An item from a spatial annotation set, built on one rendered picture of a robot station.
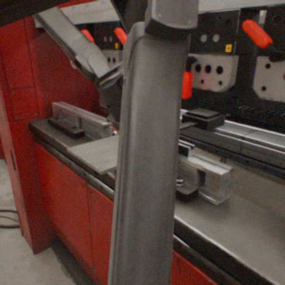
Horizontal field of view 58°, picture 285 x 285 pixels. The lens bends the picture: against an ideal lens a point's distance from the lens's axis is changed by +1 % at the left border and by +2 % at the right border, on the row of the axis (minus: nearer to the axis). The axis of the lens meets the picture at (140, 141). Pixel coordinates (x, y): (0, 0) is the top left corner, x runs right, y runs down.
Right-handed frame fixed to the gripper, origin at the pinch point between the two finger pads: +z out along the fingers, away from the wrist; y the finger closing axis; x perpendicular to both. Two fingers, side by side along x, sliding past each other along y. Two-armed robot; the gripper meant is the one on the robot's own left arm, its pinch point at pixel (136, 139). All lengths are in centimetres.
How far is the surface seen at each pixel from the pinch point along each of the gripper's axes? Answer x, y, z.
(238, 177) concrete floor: -110, 59, 171
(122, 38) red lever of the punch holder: -15.1, 8.9, -23.1
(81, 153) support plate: 14.6, 3.7, -6.2
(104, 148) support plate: 8.6, 3.1, -3.1
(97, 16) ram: -21.8, 28.4, -27.8
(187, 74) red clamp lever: -12.0, -15.2, -15.7
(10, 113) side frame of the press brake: 15, 86, 0
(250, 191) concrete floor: -97, 38, 164
